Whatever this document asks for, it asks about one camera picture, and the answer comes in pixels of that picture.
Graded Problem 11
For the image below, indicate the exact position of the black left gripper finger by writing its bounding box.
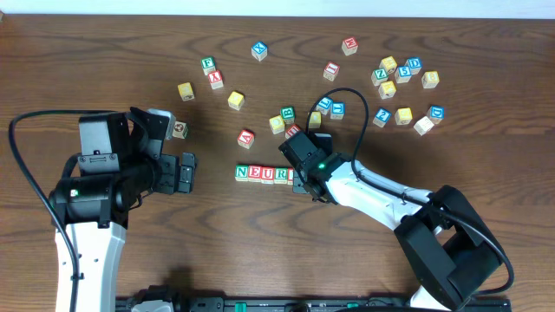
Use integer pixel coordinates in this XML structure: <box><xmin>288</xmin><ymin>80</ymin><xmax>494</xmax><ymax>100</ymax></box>
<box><xmin>178</xmin><ymin>153</ymin><xmax>197</xmax><ymax>193</ymax></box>
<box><xmin>128</xmin><ymin>107</ymin><xmax>166</xmax><ymax>160</ymax></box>

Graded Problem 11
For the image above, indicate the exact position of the red i wooden block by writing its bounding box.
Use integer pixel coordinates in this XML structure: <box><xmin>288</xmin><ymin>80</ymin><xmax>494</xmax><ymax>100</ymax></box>
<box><xmin>287</xmin><ymin>168</ymin><xmax>295</xmax><ymax>185</ymax></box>
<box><xmin>323</xmin><ymin>62</ymin><xmax>340</xmax><ymax>81</ymax></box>

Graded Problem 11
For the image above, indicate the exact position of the green R wooden block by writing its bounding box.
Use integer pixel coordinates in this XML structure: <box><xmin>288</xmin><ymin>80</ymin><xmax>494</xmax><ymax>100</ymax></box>
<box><xmin>274</xmin><ymin>167</ymin><xmax>288</xmax><ymax>185</ymax></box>

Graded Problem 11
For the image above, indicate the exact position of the red u wooden block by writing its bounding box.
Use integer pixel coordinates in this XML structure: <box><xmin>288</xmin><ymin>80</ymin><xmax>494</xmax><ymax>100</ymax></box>
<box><xmin>285</xmin><ymin>124</ymin><xmax>302</xmax><ymax>139</ymax></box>
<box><xmin>260</xmin><ymin>166</ymin><xmax>275</xmax><ymax>185</ymax></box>

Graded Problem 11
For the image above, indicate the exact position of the red E wooden block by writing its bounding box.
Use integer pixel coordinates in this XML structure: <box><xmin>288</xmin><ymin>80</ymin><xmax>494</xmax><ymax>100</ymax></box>
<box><xmin>247</xmin><ymin>166</ymin><xmax>262</xmax><ymax>183</ymax></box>

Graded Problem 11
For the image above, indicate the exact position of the green N wooden block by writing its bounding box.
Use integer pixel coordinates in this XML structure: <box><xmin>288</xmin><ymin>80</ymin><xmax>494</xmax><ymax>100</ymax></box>
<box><xmin>234</xmin><ymin>165</ymin><xmax>249</xmax><ymax>181</ymax></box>

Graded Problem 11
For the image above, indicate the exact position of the blue T wooden block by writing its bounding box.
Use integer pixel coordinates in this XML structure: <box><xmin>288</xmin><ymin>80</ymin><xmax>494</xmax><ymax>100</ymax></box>
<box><xmin>330</xmin><ymin>102</ymin><xmax>346</xmax><ymax>120</ymax></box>

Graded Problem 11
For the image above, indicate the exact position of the yellow S wooden block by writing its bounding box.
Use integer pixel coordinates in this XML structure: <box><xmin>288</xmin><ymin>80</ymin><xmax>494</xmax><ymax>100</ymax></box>
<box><xmin>395</xmin><ymin>107</ymin><xmax>413</xmax><ymax>126</ymax></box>

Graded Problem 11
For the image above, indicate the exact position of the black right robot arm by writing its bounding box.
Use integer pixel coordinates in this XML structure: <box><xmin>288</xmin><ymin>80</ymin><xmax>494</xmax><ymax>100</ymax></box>
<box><xmin>288</xmin><ymin>149</ymin><xmax>514</xmax><ymax>311</ymax></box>

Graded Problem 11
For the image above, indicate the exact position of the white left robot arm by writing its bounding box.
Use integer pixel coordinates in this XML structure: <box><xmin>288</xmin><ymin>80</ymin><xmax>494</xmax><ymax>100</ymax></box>
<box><xmin>49</xmin><ymin>107</ymin><xmax>197</xmax><ymax>311</ymax></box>

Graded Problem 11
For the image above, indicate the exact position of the soccer ball J wooden block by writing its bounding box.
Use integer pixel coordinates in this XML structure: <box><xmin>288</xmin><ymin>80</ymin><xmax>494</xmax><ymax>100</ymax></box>
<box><xmin>173</xmin><ymin>121</ymin><xmax>188</xmax><ymax>139</ymax></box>

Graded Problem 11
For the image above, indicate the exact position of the yellow acorn wooden block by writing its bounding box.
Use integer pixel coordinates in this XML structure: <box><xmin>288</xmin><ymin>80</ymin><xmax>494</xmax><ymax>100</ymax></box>
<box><xmin>177</xmin><ymin>82</ymin><xmax>194</xmax><ymax>101</ymax></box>

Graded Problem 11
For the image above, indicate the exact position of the red A wooden block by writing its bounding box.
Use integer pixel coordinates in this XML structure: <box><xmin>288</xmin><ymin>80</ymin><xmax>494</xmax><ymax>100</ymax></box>
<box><xmin>238</xmin><ymin>130</ymin><xmax>255</xmax><ymax>149</ymax></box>

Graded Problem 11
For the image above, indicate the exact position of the yellow C wooden block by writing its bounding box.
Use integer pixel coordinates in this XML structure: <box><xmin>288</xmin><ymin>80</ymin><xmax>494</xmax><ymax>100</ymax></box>
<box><xmin>269</xmin><ymin>115</ymin><xmax>285</xmax><ymax>134</ymax></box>

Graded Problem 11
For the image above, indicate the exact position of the green B wooden block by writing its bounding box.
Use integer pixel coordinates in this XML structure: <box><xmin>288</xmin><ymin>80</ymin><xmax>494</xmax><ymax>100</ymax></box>
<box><xmin>280</xmin><ymin>106</ymin><xmax>296</xmax><ymax>125</ymax></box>

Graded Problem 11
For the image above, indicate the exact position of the yellow O wooden block left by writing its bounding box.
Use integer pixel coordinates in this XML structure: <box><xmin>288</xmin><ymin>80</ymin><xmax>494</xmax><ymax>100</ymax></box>
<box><xmin>228</xmin><ymin>91</ymin><xmax>245</xmax><ymax>111</ymax></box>

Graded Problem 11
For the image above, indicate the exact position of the red Y wooden block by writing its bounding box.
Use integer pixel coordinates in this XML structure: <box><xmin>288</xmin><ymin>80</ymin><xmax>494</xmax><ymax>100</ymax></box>
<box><xmin>208</xmin><ymin>70</ymin><xmax>224</xmax><ymax>89</ymax></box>

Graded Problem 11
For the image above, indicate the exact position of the blue L wooden block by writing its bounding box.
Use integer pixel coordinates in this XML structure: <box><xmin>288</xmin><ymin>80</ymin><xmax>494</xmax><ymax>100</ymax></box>
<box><xmin>315</xmin><ymin>97</ymin><xmax>333</xmax><ymax>115</ymax></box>

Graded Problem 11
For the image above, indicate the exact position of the green F wooden block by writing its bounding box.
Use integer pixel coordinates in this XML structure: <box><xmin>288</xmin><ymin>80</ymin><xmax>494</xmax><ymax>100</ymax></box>
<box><xmin>201</xmin><ymin>56</ymin><xmax>216</xmax><ymax>75</ymax></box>

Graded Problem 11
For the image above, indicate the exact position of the blue 2 wooden block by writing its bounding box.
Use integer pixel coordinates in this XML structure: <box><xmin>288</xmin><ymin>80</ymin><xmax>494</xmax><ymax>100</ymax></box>
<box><xmin>373</xmin><ymin>107</ymin><xmax>391</xmax><ymax>128</ymax></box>

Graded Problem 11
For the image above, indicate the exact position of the yellow brush side wooden block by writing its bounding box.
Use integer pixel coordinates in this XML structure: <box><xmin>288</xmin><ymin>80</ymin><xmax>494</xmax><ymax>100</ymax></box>
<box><xmin>378</xmin><ymin>81</ymin><xmax>396</xmax><ymax>100</ymax></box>

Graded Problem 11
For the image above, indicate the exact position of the blue X wooden block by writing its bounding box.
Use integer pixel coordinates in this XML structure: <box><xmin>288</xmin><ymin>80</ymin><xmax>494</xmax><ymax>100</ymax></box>
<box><xmin>251</xmin><ymin>42</ymin><xmax>268</xmax><ymax>62</ymax></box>

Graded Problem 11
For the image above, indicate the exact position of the green Z wooden block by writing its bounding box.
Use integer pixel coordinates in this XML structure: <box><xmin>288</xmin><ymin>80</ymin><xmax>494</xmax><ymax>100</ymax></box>
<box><xmin>371</xmin><ymin>68</ymin><xmax>389</xmax><ymax>87</ymax></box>

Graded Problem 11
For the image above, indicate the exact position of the plain top 3 wooden block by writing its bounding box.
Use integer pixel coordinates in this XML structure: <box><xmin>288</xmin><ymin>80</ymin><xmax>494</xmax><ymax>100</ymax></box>
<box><xmin>414</xmin><ymin>116</ymin><xmax>434</xmax><ymax>136</ymax></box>

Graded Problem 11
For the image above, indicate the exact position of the red top far wooden block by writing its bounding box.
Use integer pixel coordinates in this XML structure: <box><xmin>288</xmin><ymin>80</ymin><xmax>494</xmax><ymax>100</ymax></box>
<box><xmin>342</xmin><ymin>36</ymin><xmax>359</xmax><ymax>55</ymax></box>

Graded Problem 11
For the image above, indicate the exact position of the yellow soccer side wooden block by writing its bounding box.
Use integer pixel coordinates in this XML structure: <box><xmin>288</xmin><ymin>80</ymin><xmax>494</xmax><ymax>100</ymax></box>
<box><xmin>379</xmin><ymin>55</ymin><xmax>397</xmax><ymax>75</ymax></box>

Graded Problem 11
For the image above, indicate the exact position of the blue 5 wooden block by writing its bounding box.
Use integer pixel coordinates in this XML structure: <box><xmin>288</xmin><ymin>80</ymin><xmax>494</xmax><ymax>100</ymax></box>
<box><xmin>395</xmin><ymin>66</ymin><xmax>412</xmax><ymax>84</ymax></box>

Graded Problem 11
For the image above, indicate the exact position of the blue D wooden block lower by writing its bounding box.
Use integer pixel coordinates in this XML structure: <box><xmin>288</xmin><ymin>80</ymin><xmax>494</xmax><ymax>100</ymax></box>
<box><xmin>427</xmin><ymin>106</ymin><xmax>445</xmax><ymax>125</ymax></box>

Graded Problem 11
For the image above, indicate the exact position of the blue d wooden block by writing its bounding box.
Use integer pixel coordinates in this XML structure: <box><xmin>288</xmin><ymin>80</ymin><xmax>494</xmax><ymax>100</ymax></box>
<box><xmin>427</xmin><ymin>106</ymin><xmax>445</xmax><ymax>125</ymax></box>
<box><xmin>405</xmin><ymin>57</ymin><xmax>422</xmax><ymax>75</ymax></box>

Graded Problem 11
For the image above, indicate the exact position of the blue D wooden block upper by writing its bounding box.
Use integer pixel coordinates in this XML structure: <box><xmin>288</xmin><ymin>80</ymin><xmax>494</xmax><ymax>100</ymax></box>
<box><xmin>405</xmin><ymin>57</ymin><xmax>422</xmax><ymax>75</ymax></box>

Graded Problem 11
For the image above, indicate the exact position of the yellow 8 wooden block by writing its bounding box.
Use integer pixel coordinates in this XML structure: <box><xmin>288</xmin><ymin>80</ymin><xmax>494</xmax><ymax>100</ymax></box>
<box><xmin>421</xmin><ymin>71</ymin><xmax>440</xmax><ymax>89</ymax></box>

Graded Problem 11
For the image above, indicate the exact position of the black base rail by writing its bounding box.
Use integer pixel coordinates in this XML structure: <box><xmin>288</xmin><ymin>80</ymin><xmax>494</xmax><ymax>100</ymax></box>
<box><xmin>115</xmin><ymin>284</ymin><xmax>513</xmax><ymax>312</ymax></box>

